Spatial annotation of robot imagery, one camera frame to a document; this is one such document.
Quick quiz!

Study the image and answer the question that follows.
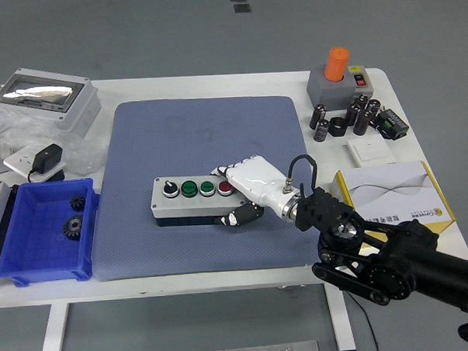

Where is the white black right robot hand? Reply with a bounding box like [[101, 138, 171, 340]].
[[209, 153, 295, 228]]

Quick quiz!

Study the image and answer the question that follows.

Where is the grey four-button control box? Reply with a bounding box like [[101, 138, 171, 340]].
[[148, 172, 253, 229]]

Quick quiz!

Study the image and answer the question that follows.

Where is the grey-blue table mat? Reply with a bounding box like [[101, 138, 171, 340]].
[[86, 92, 328, 283]]

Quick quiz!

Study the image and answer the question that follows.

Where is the grey block holder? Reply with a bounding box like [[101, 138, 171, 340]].
[[304, 63, 357, 113]]

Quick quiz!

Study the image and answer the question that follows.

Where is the white yellow cardboard box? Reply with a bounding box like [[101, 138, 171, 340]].
[[331, 159, 458, 253]]

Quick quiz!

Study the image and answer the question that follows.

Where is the orange cylinder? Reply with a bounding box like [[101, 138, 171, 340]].
[[322, 46, 352, 84]]

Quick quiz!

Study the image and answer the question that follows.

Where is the black module with green terminal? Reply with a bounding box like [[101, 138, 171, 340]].
[[373, 107, 411, 141]]

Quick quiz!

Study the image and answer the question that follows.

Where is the white table leg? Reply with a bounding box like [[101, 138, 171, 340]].
[[36, 302, 71, 351], [324, 284, 358, 351]]

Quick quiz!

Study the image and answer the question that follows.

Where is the clear plastic bag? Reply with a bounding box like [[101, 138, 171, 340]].
[[0, 105, 107, 179]]

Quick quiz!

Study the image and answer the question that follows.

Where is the large black gear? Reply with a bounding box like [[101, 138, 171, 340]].
[[61, 214, 85, 243]]

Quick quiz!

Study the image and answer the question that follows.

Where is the black power adapter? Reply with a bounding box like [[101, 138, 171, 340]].
[[26, 143, 66, 184]]

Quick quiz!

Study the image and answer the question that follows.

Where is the blue plastic bin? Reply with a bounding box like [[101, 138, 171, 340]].
[[0, 177, 104, 288]]

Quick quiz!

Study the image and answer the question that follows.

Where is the black ring nut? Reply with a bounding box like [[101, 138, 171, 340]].
[[328, 116, 348, 138]]

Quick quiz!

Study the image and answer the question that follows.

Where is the white wall switch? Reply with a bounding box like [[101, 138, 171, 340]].
[[347, 136, 397, 169]]

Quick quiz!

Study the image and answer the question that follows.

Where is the white red-black switch box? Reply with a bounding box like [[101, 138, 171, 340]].
[[347, 64, 374, 100]]

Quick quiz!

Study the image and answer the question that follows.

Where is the black cable under table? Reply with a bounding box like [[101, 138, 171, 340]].
[[346, 291, 381, 351]]

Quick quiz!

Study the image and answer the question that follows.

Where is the grey enclosure with clear window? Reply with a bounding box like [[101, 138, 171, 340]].
[[0, 64, 103, 142]]

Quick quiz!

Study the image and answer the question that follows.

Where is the white wall socket plate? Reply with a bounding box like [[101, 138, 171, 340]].
[[2, 147, 67, 183]]

